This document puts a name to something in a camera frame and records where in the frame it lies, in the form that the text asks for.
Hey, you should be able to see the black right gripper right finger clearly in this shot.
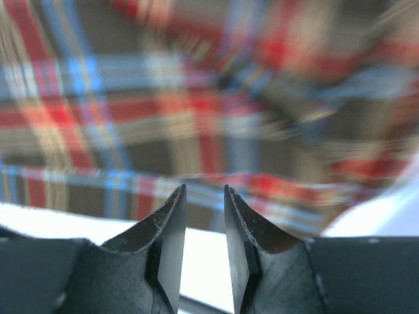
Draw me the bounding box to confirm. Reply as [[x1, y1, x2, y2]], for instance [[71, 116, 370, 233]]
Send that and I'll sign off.
[[224, 187, 418, 314]]

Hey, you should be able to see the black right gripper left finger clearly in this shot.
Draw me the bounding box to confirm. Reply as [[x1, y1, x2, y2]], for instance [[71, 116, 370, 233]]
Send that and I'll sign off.
[[1, 186, 187, 313]]

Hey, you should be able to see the red brown plaid shirt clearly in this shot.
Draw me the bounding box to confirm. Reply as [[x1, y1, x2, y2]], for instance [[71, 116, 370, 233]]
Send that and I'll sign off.
[[1, 1, 418, 236]]

